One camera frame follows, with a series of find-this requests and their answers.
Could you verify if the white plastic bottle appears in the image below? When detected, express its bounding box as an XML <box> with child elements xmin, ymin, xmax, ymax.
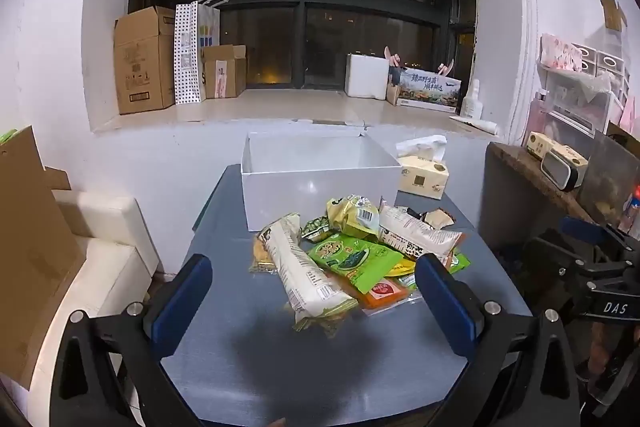
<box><xmin>459</xmin><ymin>79</ymin><xmax>485</xmax><ymax>119</ymax></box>

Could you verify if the yellow-green snack bag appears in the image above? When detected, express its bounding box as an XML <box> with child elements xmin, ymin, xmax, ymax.
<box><xmin>326</xmin><ymin>194</ymin><xmax>382</xmax><ymax>242</ymax></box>

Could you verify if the printed landscape gift box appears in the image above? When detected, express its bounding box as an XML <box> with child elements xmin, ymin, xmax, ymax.
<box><xmin>386</xmin><ymin>67</ymin><xmax>463</xmax><ymax>114</ymax></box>

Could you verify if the bright green snack packet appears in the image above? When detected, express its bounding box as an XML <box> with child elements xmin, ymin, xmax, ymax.
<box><xmin>306</xmin><ymin>232</ymin><xmax>472</xmax><ymax>296</ymax></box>

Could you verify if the large cardboard box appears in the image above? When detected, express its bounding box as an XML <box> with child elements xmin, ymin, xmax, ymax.
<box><xmin>113</xmin><ymin>6</ymin><xmax>177</xmax><ymax>116</ymax></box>

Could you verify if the white tube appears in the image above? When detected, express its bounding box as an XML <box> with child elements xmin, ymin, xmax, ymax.
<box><xmin>449</xmin><ymin>115</ymin><xmax>501</xmax><ymax>136</ymax></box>

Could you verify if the clear plastic storage box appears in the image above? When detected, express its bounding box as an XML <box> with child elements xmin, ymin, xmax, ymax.
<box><xmin>542</xmin><ymin>71</ymin><xmax>626</xmax><ymax>138</ymax></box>

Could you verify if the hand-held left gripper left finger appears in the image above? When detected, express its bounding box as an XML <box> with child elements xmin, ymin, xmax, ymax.
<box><xmin>50</xmin><ymin>253</ymin><xmax>214</xmax><ymax>427</ymax></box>

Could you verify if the flat cardboard sheet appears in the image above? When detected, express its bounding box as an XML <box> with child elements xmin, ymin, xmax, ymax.
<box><xmin>0</xmin><ymin>125</ymin><xmax>87</xmax><ymax>392</ymax></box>

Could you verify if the white drawer organiser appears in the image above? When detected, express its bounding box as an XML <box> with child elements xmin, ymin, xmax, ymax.
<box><xmin>570</xmin><ymin>41</ymin><xmax>632</xmax><ymax>120</ymax></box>

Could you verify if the dotted white paper bag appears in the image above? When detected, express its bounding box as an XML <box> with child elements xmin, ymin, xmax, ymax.
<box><xmin>173</xmin><ymin>2</ymin><xmax>207</xmax><ymax>106</ymax></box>

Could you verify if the yellow snack packet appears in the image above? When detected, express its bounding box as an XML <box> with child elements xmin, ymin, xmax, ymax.
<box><xmin>384</xmin><ymin>257</ymin><xmax>417</xmax><ymax>279</ymax></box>

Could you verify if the clear yellow cracker packet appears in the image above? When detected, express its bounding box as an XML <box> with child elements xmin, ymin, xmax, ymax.
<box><xmin>249</xmin><ymin>234</ymin><xmax>277</xmax><ymax>274</ymax></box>

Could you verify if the brown sandwich cracker packet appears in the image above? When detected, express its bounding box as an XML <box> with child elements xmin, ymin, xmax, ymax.
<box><xmin>422</xmin><ymin>207</ymin><xmax>457</xmax><ymax>229</ymax></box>

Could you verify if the small open cardboard box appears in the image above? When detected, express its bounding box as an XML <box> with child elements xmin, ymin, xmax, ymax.
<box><xmin>202</xmin><ymin>45</ymin><xmax>248</xmax><ymax>100</ymax></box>

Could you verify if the pink bottle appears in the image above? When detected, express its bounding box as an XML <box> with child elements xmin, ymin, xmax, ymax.
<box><xmin>530</xmin><ymin>90</ymin><xmax>549</xmax><ymax>134</ymax></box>

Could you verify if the wooden side shelf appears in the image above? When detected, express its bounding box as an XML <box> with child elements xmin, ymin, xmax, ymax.
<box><xmin>484</xmin><ymin>141</ymin><xmax>606</xmax><ymax>253</ymax></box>

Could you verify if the white paper bag with handles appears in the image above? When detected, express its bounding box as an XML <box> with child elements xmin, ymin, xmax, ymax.
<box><xmin>196</xmin><ymin>0</ymin><xmax>231</xmax><ymax>100</ymax></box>

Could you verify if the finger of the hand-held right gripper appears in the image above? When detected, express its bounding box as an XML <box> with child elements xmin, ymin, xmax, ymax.
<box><xmin>559</xmin><ymin>215</ymin><xmax>632</xmax><ymax>260</ymax></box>
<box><xmin>520</xmin><ymin>229</ymin><xmax>596</xmax><ymax>308</ymax></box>

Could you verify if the beige tissue box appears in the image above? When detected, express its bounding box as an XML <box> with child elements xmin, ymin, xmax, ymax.
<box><xmin>396</xmin><ymin>135</ymin><xmax>449</xmax><ymax>200</ymax></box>

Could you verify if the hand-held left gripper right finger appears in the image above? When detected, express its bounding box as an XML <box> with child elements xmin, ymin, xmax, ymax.
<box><xmin>414</xmin><ymin>253</ymin><xmax>582</xmax><ymax>427</ymax></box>

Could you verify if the pink floral pouch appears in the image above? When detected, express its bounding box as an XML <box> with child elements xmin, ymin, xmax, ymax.
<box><xmin>538</xmin><ymin>33</ymin><xmax>584</xmax><ymax>72</ymax></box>

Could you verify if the long white green-ended snack packet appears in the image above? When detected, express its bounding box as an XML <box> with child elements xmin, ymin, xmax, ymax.
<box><xmin>257</xmin><ymin>214</ymin><xmax>359</xmax><ymax>334</ymax></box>

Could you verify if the white orange-ended snack packet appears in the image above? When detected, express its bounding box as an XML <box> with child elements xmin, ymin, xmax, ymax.
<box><xmin>377</xmin><ymin>202</ymin><xmax>467</xmax><ymax>269</ymax></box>

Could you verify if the person's right hand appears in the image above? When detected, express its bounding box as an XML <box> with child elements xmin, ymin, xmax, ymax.
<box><xmin>575</xmin><ymin>321</ymin><xmax>621</xmax><ymax>383</ymax></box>

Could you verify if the orange snack packet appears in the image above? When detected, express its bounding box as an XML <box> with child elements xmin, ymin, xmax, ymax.
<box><xmin>359</xmin><ymin>277</ymin><xmax>409</xmax><ymax>311</ymax></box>

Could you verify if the white foam box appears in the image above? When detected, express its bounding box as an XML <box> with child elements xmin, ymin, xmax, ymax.
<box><xmin>344</xmin><ymin>52</ymin><xmax>392</xmax><ymax>99</ymax></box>

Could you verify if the brown cardboard scrap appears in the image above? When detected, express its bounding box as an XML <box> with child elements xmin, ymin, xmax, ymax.
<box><xmin>599</xmin><ymin>0</ymin><xmax>629</xmax><ymax>31</ymax></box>

